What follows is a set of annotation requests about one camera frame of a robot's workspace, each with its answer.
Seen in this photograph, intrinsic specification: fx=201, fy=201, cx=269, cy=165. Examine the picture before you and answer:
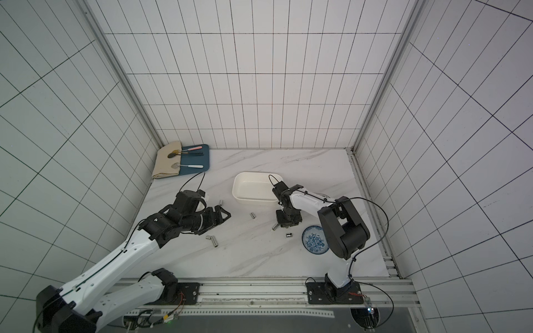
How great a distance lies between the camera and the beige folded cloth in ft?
3.59

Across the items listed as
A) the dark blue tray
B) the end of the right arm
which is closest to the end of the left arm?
the end of the right arm

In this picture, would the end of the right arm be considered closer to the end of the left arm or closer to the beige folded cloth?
the end of the left arm

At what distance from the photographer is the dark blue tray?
1124mm

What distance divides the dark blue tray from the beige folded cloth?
25 mm

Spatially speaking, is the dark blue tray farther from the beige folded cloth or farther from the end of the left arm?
the end of the left arm
